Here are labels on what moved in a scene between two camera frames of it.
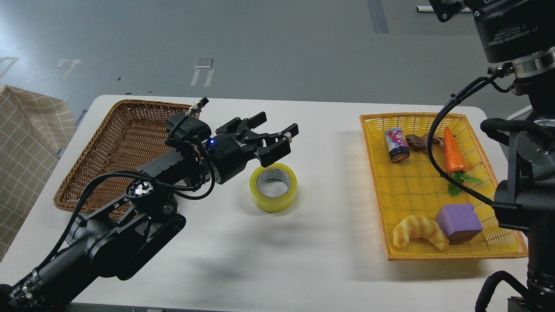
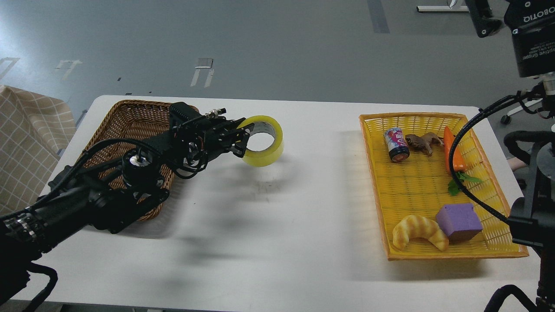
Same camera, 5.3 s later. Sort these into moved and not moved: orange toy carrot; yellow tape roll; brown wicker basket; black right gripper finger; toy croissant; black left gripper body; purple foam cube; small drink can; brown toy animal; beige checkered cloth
Moved: black left gripper body; yellow tape roll; black right gripper finger
Not moved: purple foam cube; orange toy carrot; beige checkered cloth; brown toy animal; brown wicker basket; toy croissant; small drink can
